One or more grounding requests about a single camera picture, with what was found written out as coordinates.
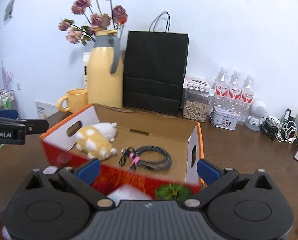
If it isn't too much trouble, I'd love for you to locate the yellow white plush toy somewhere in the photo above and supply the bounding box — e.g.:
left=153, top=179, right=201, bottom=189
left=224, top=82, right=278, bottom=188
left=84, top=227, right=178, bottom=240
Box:
left=75, top=122, right=117, bottom=161

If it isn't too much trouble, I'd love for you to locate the small white cap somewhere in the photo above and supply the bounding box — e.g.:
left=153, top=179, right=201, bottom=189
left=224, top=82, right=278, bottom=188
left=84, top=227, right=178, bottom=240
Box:
left=43, top=166, right=58, bottom=175

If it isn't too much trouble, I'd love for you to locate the braided black usb cable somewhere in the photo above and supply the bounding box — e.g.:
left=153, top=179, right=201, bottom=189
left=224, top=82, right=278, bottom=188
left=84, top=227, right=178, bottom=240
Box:
left=118, top=145, right=173, bottom=172

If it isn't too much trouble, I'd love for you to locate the white cotton swab jar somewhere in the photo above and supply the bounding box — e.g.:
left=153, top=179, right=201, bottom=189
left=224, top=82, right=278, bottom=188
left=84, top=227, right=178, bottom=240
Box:
left=107, top=184, right=152, bottom=206

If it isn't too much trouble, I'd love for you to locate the metal rack shelf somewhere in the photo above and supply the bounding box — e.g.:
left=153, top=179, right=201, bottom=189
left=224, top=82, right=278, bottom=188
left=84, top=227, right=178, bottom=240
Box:
left=0, top=90, right=17, bottom=110

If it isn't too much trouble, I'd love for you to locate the red cardboard box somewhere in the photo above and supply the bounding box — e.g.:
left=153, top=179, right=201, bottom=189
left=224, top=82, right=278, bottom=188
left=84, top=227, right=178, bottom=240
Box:
left=40, top=104, right=204, bottom=198

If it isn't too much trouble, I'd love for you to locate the white tin box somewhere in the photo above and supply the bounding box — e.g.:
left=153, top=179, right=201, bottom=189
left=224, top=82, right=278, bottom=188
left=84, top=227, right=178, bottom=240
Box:
left=210, top=106, right=240, bottom=131

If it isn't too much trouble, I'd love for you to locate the yellow mug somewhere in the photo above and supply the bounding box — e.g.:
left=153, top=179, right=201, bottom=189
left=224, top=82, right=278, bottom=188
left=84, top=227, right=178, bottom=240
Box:
left=56, top=88, right=88, bottom=113

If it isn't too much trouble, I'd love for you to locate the water bottle right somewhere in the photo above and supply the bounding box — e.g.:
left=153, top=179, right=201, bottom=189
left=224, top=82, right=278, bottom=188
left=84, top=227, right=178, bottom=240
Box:
left=238, top=75, right=255, bottom=125

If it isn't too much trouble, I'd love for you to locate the water bottle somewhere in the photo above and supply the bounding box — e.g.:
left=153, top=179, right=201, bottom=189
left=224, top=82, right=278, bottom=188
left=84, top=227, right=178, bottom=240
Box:
left=212, top=67, right=229, bottom=107
left=227, top=70, right=242, bottom=112
left=238, top=75, right=255, bottom=125

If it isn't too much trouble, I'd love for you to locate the clear seed container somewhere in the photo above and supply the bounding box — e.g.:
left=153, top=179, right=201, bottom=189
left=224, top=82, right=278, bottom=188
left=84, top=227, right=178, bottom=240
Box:
left=183, top=88, right=213, bottom=122

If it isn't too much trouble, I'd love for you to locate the water bottle middle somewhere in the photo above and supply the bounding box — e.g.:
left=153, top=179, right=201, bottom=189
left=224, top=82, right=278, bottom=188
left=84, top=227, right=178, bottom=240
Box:
left=227, top=70, right=242, bottom=112

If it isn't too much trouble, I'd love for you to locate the water bottle left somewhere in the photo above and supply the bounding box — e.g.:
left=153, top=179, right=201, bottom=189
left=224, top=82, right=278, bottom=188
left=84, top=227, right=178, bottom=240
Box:
left=212, top=67, right=229, bottom=107

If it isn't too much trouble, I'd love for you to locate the white robot figurine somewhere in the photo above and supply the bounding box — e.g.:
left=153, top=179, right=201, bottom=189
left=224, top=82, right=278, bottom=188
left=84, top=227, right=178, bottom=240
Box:
left=245, top=100, right=267, bottom=132

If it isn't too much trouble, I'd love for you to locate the small white box on container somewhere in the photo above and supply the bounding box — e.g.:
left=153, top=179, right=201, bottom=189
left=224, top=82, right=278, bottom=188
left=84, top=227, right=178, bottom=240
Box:
left=183, top=75, right=211, bottom=93

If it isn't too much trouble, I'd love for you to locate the white milk carton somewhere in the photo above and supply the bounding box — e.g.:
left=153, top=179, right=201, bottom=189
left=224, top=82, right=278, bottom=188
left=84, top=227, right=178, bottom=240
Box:
left=83, top=52, right=91, bottom=89

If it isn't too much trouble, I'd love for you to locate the yellow thermos jug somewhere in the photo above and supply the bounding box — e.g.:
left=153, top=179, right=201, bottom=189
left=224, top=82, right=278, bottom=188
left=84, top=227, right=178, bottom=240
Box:
left=87, top=30, right=124, bottom=108

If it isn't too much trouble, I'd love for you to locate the black paper bag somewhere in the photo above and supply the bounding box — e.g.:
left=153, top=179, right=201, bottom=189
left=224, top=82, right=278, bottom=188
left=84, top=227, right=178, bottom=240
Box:
left=123, top=11, right=189, bottom=115

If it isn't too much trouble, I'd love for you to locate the dried pink rose bouquet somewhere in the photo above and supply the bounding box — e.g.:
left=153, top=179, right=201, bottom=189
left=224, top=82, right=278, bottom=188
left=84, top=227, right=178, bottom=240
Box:
left=58, top=0, right=128, bottom=46

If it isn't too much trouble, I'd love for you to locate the tangled cables pile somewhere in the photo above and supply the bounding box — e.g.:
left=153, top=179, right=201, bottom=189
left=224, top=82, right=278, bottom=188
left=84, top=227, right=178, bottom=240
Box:
left=259, top=108, right=298, bottom=145

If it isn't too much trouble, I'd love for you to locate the wall poster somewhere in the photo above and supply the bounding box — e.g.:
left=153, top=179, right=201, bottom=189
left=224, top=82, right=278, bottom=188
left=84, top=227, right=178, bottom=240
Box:
left=3, top=0, right=15, bottom=25

